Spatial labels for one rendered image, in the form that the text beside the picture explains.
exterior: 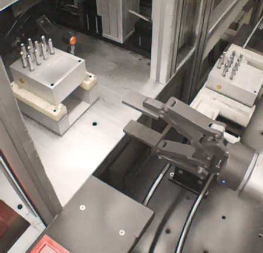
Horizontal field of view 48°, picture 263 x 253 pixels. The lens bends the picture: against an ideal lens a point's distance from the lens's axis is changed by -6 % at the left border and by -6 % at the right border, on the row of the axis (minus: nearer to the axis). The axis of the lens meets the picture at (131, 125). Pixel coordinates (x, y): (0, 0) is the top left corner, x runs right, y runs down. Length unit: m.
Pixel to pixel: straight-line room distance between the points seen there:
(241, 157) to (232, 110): 0.29
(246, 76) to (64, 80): 0.44
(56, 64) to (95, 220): 0.31
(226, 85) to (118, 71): 0.27
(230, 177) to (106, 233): 0.23
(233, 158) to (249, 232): 0.39
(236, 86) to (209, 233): 0.37
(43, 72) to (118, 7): 0.27
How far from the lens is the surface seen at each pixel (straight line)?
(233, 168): 0.48
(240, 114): 0.76
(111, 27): 0.83
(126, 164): 1.01
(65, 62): 0.63
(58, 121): 0.62
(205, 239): 0.80
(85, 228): 0.55
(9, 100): 0.33
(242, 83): 0.77
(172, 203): 0.82
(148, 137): 0.56
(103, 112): 0.68
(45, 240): 0.49
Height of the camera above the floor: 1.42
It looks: 51 degrees down
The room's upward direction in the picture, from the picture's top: straight up
